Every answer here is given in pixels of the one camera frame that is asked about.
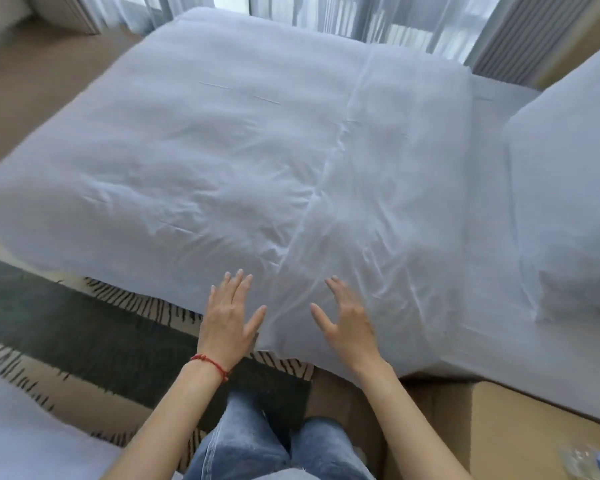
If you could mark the person's left hand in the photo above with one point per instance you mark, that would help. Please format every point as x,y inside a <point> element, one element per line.
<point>225,329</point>

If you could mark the person's right hand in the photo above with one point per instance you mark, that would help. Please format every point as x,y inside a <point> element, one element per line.
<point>352,339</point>

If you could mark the clear plastic water bottle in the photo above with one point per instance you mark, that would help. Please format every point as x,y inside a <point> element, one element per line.
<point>592,464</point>

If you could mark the person's right forearm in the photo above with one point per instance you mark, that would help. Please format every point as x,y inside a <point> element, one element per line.
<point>415,429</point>

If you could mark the person's left forearm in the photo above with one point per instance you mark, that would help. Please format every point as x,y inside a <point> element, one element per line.
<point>165,429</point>

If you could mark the person's right leg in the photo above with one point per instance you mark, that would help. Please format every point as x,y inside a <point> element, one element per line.
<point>330,449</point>

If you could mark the person's leg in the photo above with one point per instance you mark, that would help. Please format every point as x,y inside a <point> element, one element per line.
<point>330,449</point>
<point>240,444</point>

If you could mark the person's left leg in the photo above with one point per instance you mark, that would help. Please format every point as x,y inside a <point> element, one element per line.
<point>240,444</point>

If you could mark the wooden nightstand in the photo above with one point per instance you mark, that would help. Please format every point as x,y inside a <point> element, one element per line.
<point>520,434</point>

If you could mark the white pillow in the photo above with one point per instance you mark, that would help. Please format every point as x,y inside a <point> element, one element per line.
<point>570,194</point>

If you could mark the sheer white curtain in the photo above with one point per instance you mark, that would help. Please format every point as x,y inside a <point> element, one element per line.
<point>355,17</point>

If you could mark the beige pleated curtain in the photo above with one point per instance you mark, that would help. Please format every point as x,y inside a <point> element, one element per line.
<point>530,39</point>
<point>65,12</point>

